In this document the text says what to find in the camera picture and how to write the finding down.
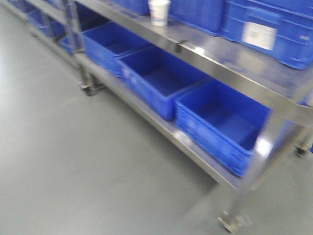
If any stainless steel shelf cart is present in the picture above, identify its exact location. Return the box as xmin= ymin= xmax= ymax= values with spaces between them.
xmin=63 ymin=0 xmax=313 ymax=235

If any blue bin lower middle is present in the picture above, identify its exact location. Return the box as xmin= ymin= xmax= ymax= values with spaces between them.
xmin=119 ymin=46 xmax=209 ymax=120

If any blue bin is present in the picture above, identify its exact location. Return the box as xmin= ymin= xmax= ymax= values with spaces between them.
xmin=175 ymin=79 xmax=271 ymax=177
xmin=119 ymin=46 xmax=209 ymax=120
xmin=81 ymin=23 xmax=152 ymax=77

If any blue bin lower right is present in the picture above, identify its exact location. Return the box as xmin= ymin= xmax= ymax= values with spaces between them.
xmin=175 ymin=79 xmax=271 ymax=177

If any blue bin lower left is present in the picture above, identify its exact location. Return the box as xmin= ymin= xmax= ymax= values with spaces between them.
xmin=81 ymin=23 xmax=152 ymax=77

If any white paper cup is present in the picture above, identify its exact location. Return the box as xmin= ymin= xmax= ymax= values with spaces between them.
xmin=148 ymin=0 xmax=171 ymax=26

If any blue crate upper middle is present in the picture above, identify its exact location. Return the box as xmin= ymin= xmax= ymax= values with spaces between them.
xmin=170 ymin=0 xmax=226 ymax=36

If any blue crate with label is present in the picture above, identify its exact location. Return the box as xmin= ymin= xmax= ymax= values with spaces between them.
xmin=223 ymin=0 xmax=313 ymax=70

